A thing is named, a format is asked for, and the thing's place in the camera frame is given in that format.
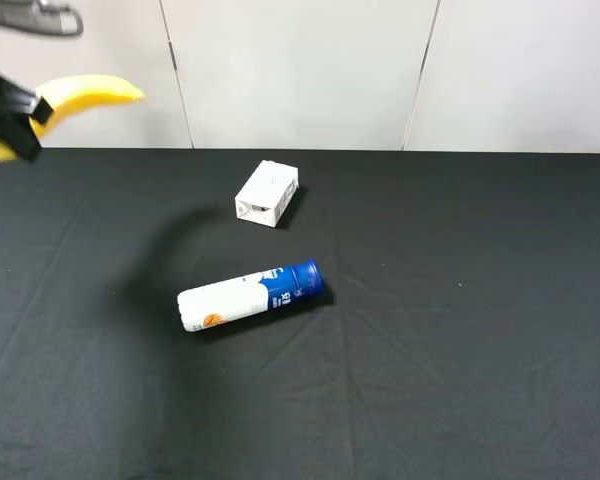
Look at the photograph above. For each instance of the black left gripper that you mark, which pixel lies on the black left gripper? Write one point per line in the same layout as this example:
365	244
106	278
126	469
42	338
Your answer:
17	138

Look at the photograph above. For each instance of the yellow banana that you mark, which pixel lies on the yellow banana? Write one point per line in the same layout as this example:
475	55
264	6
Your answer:
69	96

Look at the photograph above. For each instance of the small white carton box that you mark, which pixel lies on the small white carton box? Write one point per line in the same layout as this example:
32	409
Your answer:
267	193

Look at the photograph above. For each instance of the white and blue bottle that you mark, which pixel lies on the white and blue bottle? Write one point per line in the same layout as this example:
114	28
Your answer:
229	300

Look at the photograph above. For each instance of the black tablecloth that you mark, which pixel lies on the black tablecloth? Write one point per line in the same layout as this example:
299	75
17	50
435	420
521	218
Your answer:
457	336

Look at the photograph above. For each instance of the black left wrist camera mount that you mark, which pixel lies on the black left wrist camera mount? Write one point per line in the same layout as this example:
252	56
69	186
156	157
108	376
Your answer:
44	18

